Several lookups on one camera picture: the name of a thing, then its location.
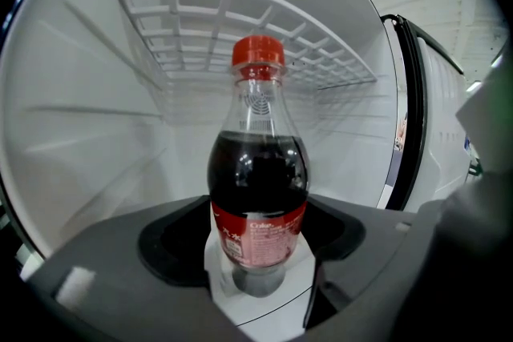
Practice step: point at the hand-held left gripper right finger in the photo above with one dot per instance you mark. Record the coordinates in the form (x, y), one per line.
(360, 252)

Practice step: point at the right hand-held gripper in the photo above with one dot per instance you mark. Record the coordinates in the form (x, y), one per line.
(477, 236)

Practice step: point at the white fridge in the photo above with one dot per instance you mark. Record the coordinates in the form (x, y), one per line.
(80, 100)

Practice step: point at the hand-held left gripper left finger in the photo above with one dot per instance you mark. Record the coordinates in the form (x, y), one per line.
(112, 252)

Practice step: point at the cola drink bottle red cap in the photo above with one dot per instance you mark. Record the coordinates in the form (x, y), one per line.
(258, 172)

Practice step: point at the white fridge door black seal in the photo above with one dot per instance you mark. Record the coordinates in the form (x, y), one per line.
(441, 132)

